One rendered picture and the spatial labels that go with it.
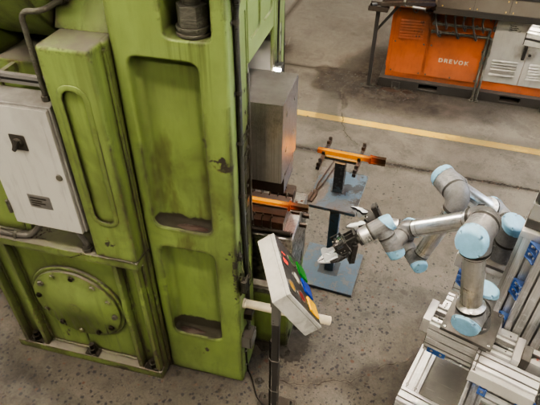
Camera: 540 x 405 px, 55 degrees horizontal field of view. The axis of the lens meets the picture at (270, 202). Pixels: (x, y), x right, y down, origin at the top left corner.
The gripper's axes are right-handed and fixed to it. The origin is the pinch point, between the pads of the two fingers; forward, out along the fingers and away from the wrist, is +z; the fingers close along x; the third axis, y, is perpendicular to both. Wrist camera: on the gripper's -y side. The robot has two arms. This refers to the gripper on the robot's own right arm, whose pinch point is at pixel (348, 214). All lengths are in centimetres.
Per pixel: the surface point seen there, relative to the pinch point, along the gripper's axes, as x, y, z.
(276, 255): -55, -19, 24
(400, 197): 149, 100, -32
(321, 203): 39, 28, 19
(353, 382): -29, 100, -17
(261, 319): -15, 78, 41
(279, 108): -17, -65, 32
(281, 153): -17, -43, 31
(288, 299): -74, -17, 14
